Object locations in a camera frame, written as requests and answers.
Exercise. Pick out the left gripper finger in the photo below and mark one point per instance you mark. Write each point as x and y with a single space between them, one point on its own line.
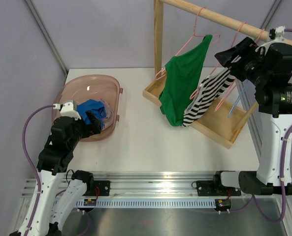
90 118
96 125

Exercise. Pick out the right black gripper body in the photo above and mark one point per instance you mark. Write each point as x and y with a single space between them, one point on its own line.
247 66

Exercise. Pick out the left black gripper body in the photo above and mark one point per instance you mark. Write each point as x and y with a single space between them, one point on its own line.
82 130

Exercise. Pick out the blue tank top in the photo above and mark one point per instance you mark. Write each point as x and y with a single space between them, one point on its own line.
96 107

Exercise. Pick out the blue wire hanger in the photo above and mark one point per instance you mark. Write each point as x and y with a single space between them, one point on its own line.
242 92

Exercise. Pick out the striped black white tank top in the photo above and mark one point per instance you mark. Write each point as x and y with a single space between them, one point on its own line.
209 89

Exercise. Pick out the green tank top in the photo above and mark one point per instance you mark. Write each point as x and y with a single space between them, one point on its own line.
182 76

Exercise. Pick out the mauve tank top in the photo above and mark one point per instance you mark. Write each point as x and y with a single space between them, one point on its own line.
108 115

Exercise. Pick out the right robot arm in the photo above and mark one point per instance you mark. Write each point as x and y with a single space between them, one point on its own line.
269 68

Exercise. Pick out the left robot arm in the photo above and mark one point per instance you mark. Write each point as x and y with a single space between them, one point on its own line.
45 217

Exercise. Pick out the pink plastic basket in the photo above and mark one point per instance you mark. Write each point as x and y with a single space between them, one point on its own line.
94 87

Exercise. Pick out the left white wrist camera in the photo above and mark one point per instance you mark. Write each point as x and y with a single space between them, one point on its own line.
68 109

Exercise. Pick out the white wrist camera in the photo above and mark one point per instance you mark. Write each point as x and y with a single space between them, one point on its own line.
275 36
68 109

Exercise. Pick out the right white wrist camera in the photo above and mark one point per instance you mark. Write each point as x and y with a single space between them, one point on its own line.
275 36

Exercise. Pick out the aluminium mounting rail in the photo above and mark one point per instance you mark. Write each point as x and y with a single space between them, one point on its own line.
153 184

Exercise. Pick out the white slotted cable duct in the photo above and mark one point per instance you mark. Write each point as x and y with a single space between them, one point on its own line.
146 203

